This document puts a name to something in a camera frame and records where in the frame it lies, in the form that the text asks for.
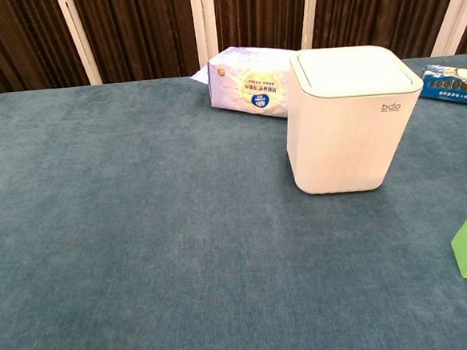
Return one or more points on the white plastic trash bin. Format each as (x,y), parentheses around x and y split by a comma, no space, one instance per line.
(347,135)

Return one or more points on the white tissue pack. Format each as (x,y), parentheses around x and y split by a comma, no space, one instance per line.
(247,90)

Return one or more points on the blue table cloth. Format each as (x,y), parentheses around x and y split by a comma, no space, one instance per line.
(141,229)

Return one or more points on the dark brown curtain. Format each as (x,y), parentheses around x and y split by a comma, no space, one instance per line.
(139,29)

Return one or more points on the blue cookie package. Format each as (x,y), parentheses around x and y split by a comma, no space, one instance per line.
(455,83)

